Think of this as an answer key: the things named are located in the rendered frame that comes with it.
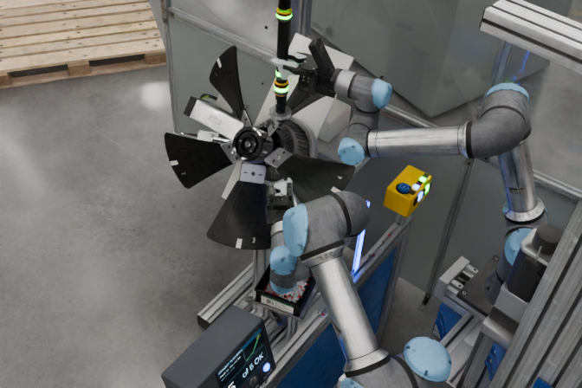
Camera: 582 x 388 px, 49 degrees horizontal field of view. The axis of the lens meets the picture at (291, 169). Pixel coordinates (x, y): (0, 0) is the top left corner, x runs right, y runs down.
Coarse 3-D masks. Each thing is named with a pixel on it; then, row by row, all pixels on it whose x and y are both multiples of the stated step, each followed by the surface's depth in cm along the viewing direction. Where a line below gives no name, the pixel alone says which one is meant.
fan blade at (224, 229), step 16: (240, 192) 219; (256, 192) 221; (224, 208) 218; (240, 208) 219; (256, 208) 221; (224, 224) 219; (240, 224) 219; (256, 224) 221; (224, 240) 219; (256, 240) 220
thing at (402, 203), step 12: (408, 168) 232; (396, 180) 227; (408, 180) 227; (396, 192) 223; (408, 192) 222; (420, 192) 225; (384, 204) 230; (396, 204) 226; (408, 204) 222; (408, 216) 226
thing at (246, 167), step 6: (246, 168) 220; (252, 168) 220; (258, 168) 221; (264, 168) 222; (240, 174) 219; (246, 174) 220; (258, 174) 221; (264, 174) 222; (240, 180) 219; (246, 180) 220; (252, 180) 221; (258, 180) 222
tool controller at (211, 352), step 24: (240, 312) 164; (216, 336) 158; (240, 336) 157; (264, 336) 163; (192, 360) 153; (216, 360) 152; (240, 360) 157; (264, 360) 165; (168, 384) 151; (192, 384) 147; (216, 384) 151; (240, 384) 159
